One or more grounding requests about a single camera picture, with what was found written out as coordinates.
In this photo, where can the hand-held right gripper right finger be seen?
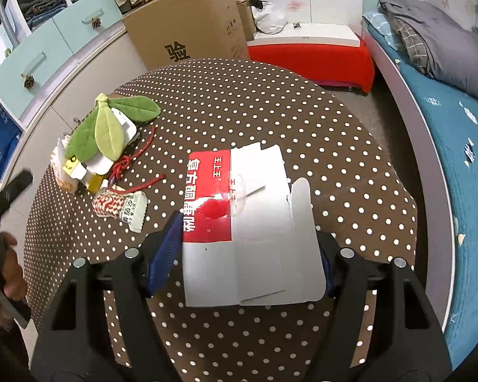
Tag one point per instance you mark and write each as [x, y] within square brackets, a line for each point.
[330, 276]

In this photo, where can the blue bag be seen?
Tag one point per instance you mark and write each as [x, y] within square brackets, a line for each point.
[0, 143]

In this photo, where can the person's left hand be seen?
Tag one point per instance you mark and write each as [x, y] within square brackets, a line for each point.
[16, 274]

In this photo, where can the blue checked pillow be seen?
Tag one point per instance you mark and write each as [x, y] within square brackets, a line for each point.
[376, 24]

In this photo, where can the polka dot round table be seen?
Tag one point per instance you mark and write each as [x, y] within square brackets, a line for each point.
[263, 127]

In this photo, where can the white packaging box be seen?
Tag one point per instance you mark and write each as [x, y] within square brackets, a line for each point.
[129, 129]

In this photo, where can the white board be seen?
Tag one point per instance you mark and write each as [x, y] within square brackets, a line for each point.
[322, 34]

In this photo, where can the bed with teal sheet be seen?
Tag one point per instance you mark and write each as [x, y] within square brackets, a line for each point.
[442, 135]

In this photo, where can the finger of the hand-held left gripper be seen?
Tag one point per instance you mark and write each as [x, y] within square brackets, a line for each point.
[8, 197]

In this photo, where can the white red carton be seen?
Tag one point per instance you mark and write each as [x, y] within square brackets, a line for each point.
[263, 254]

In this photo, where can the pinecone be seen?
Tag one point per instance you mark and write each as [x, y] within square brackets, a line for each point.
[96, 22]
[28, 81]

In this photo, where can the white cabinet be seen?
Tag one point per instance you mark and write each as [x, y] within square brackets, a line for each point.
[63, 83]

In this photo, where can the large cardboard box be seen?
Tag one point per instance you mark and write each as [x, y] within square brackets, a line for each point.
[191, 20]

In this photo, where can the red bench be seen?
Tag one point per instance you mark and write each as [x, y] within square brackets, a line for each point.
[310, 63]

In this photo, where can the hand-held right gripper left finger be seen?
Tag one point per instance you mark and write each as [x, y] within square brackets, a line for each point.
[159, 254]

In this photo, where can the red white twine ball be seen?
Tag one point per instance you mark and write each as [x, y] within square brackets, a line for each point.
[107, 203]

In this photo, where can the small cardboard box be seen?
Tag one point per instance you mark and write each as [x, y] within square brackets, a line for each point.
[247, 20]

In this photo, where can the teal drawer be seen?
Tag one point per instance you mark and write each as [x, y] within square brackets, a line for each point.
[87, 8]
[24, 63]

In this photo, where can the white plastic bag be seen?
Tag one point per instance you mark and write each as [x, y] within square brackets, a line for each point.
[269, 18]

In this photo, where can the green leaf plush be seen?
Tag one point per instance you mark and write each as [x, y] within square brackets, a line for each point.
[103, 127]

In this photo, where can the grey quilt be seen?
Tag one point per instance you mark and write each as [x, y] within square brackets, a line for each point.
[434, 28]

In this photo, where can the dark clothes stack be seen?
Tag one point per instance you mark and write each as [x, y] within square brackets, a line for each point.
[42, 8]

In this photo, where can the teal bunk bed frame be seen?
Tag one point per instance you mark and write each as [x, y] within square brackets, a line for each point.
[446, 254]

